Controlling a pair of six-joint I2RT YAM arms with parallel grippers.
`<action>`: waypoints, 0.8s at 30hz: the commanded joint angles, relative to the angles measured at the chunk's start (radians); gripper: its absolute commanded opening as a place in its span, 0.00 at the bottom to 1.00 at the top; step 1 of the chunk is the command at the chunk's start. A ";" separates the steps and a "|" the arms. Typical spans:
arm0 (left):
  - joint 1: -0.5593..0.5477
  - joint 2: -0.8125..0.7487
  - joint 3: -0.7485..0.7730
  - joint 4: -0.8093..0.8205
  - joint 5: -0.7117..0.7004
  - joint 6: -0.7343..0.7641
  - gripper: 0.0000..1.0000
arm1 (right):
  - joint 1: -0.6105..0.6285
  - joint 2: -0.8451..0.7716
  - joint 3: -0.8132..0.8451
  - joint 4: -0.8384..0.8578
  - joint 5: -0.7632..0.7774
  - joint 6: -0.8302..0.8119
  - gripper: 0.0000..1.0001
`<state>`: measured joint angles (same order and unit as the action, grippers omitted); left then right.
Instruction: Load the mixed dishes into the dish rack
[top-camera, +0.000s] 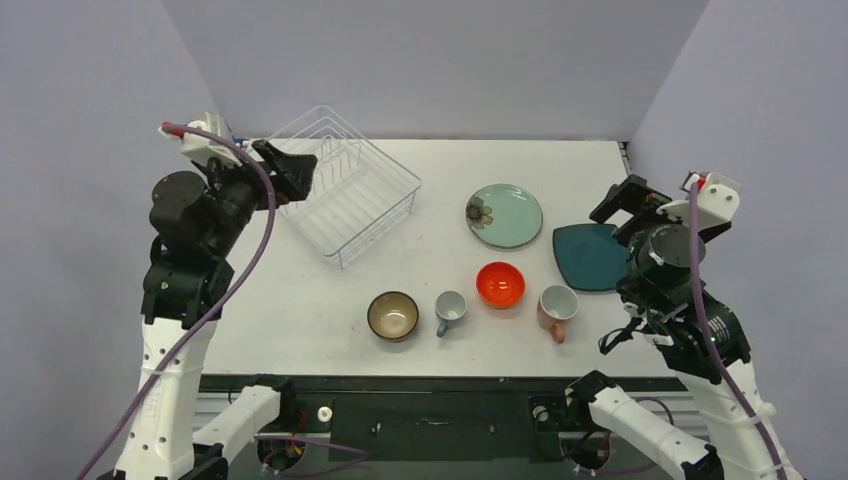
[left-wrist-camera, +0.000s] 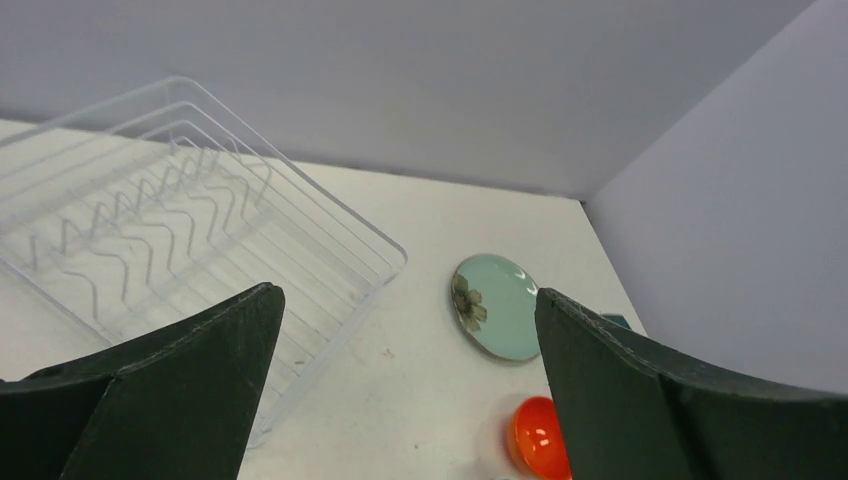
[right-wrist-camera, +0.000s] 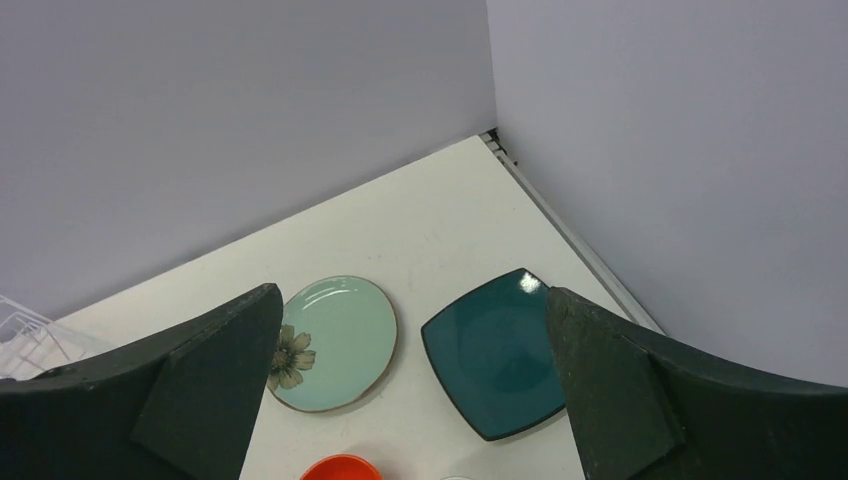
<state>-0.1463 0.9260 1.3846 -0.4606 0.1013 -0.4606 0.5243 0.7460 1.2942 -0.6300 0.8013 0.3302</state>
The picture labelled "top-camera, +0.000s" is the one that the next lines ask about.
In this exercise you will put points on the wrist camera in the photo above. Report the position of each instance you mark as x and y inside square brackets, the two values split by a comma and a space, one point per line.
[712, 200]
[202, 152]

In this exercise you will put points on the dark teal square plate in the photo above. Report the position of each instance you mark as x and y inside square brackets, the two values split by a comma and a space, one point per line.
[588, 257]

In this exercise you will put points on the white wire dish rack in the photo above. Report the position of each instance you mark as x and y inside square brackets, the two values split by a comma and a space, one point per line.
[359, 191]

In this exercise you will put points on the light green floral plate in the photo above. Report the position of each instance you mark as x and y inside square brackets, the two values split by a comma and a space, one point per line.
[504, 216]

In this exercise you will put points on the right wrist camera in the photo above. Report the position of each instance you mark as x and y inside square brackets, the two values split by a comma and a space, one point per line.
[712, 200]

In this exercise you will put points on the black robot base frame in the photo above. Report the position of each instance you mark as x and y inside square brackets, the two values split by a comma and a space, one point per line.
[384, 427]

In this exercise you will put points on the pink floral mug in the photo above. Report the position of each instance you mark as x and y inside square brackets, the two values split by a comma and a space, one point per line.
[556, 305]

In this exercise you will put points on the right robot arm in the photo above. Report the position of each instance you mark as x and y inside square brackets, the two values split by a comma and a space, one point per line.
[700, 339]

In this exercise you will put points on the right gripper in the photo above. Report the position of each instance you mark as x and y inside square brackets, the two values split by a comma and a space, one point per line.
[636, 216]

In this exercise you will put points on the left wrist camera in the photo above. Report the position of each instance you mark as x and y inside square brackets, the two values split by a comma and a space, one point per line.
[202, 152]

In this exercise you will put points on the orange bowl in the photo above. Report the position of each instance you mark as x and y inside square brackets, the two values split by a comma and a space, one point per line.
[500, 285]

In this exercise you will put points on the black patterned bowl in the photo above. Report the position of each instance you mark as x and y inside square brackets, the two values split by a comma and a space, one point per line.
[393, 316]

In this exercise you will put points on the white blue-handled cup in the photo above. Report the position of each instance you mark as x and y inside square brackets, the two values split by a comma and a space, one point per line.
[450, 308]

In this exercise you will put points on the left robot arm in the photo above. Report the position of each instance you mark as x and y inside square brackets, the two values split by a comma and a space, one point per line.
[198, 216]

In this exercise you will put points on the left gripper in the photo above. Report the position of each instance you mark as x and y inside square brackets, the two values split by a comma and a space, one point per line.
[293, 173]

